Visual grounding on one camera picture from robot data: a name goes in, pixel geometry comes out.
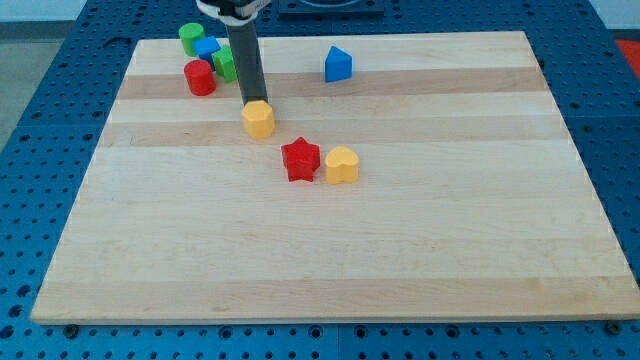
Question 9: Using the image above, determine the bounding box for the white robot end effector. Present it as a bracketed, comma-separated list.
[195, 0, 271, 26]

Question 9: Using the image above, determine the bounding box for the blue cube block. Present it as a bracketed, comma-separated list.
[193, 36, 221, 69]

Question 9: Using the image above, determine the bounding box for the blue triangle block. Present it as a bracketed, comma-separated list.
[324, 46, 353, 82]

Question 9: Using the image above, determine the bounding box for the red star block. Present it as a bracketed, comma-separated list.
[281, 137, 320, 182]

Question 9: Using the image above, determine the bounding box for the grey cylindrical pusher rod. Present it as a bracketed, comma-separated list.
[226, 20, 268, 104]

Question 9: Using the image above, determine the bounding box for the red cylinder block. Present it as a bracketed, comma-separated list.
[183, 60, 216, 96]

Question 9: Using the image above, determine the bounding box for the green cylinder block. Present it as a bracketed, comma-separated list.
[178, 22, 205, 57]

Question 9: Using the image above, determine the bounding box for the yellow heart block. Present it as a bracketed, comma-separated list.
[324, 146, 360, 184]

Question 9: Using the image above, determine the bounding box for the yellow hexagon block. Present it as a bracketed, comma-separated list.
[241, 100, 275, 139]

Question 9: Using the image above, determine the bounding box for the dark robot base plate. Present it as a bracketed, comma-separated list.
[274, 0, 384, 16]

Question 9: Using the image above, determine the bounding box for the green cube block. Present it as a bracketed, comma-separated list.
[212, 45, 238, 83]

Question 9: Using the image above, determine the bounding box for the light wooden board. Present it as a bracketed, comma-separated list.
[31, 31, 639, 325]

